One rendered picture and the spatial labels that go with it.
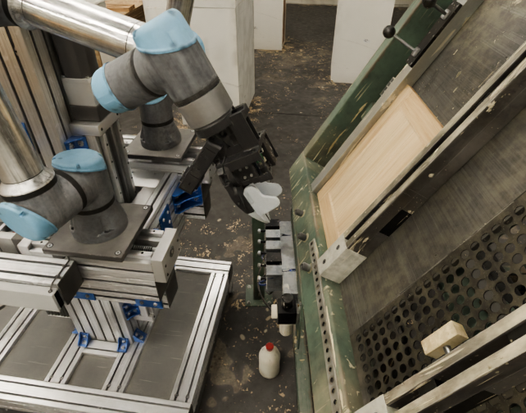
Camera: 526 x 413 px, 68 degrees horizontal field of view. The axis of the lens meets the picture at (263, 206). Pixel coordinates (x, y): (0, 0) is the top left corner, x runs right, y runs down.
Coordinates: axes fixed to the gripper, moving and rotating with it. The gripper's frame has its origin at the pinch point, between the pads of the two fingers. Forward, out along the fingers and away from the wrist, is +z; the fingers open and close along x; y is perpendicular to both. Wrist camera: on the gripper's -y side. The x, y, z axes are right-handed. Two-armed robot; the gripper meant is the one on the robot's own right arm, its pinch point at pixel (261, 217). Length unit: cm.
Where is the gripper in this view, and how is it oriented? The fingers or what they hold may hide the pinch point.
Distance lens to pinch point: 70.2
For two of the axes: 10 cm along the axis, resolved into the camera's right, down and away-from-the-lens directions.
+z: 4.6, 7.4, 5.0
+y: 8.8, -2.8, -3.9
